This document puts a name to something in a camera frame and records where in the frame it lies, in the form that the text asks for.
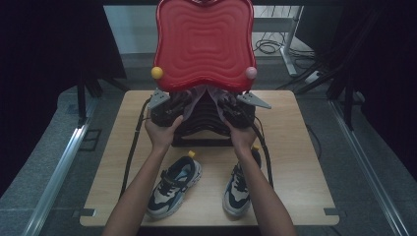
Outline black metal stand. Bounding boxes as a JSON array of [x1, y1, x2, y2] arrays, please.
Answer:
[[76, 70, 103, 129], [328, 70, 357, 132]]

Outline white power strip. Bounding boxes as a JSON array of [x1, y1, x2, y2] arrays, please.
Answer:
[[304, 70, 322, 85]]

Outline black curtain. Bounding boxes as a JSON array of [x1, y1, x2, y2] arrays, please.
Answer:
[[296, 0, 417, 183], [0, 0, 127, 198]]

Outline coiled black floor cables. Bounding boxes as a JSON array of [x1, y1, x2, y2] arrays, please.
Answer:
[[253, 38, 287, 56]]

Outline red and black shoe rack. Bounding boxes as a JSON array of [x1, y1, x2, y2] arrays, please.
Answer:
[[150, 0, 259, 148]]

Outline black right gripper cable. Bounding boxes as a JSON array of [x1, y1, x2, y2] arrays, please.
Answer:
[[250, 117, 275, 190]]

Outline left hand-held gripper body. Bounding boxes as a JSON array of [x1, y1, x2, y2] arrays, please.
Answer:
[[147, 88, 189, 128]]

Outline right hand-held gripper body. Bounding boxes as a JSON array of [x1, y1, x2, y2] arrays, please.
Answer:
[[222, 91, 272, 130]]

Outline person's left hand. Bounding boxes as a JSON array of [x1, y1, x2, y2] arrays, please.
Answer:
[[144, 112, 185, 152]]

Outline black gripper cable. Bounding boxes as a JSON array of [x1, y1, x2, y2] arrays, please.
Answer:
[[250, 117, 275, 190], [119, 97, 152, 200]]

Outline navy and white sneaker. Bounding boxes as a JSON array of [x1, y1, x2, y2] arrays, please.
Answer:
[[145, 149, 204, 220], [221, 146, 264, 218]]

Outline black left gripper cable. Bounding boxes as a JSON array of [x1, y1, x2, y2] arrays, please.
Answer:
[[119, 97, 152, 200]]

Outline white desk frame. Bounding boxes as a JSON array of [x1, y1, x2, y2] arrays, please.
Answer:
[[254, 5, 305, 78]]

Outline person's right hand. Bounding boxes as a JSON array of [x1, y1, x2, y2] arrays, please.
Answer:
[[223, 118, 259, 155]]

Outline aluminium rail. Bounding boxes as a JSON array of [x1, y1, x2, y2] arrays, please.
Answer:
[[22, 97, 99, 236], [328, 99, 412, 236]]

